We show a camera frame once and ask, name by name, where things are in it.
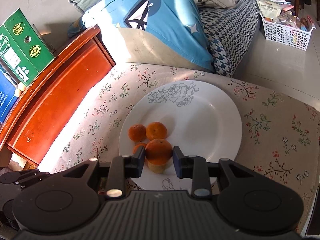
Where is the brown kiwi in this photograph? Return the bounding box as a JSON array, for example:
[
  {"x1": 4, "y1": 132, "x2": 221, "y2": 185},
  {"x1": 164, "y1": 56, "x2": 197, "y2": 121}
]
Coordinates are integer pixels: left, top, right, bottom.
[{"x1": 148, "y1": 161, "x2": 166, "y2": 174}]

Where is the white floral plate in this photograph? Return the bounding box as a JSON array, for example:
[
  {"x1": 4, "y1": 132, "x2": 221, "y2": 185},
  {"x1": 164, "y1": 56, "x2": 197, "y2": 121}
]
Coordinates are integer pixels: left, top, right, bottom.
[{"x1": 118, "y1": 80, "x2": 243, "y2": 191}]

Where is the egg on cabinet left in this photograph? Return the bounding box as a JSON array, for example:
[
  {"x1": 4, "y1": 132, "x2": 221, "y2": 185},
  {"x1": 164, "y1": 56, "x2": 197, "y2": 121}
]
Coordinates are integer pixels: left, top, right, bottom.
[{"x1": 15, "y1": 88, "x2": 22, "y2": 97}]

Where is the egg on cabinet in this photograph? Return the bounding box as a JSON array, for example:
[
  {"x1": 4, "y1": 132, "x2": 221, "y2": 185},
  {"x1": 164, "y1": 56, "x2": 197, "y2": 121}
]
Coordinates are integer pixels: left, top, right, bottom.
[
  {"x1": 15, "y1": 88, "x2": 22, "y2": 97},
  {"x1": 17, "y1": 82, "x2": 26, "y2": 92}
]

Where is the floral tablecloth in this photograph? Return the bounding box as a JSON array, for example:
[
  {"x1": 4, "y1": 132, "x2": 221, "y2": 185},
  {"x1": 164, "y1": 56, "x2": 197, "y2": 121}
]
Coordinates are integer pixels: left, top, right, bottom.
[{"x1": 39, "y1": 63, "x2": 319, "y2": 223}]

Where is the egg on cabinet right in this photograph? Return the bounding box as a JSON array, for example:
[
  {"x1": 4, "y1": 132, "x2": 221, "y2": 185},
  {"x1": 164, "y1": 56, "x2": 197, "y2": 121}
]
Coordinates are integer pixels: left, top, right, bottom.
[{"x1": 17, "y1": 82, "x2": 26, "y2": 92}]

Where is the blue cardboard box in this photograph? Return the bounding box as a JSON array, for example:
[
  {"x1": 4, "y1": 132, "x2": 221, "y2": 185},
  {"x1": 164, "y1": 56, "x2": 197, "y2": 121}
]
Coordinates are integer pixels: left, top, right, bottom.
[{"x1": 0, "y1": 61, "x2": 19, "y2": 124}]

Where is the green cardboard box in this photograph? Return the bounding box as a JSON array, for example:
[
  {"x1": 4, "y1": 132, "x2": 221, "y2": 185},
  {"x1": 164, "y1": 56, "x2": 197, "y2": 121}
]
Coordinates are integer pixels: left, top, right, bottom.
[{"x1": 1, "y1": 9, "x2": 55, "y2": 86}]

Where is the houndstooth sofa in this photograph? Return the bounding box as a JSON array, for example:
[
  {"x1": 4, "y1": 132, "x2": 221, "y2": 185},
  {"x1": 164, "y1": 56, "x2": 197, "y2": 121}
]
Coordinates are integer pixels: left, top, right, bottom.
[{"x1": 199, "y1": 0, "x2": 260, "y2": 77}]

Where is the blue shark cushion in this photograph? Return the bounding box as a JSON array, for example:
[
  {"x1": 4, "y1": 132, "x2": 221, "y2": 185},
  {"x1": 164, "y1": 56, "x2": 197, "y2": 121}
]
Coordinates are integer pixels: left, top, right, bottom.
[{"x1": 67, "y1": 0, "x2": 214, "y2": 72}]

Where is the white plastic basket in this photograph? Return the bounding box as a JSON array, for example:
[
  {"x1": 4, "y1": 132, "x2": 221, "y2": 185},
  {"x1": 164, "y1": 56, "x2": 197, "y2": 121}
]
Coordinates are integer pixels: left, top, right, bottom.
[{"x1": 258, "y1": 12, "x2": 316, "y2": 51}]

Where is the snack bag in basket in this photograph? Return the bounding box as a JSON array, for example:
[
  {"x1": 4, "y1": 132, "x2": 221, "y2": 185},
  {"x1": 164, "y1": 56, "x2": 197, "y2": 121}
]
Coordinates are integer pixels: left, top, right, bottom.
[{"x1": 257, "y1": 0, "x2": 281, "y2": 20}]

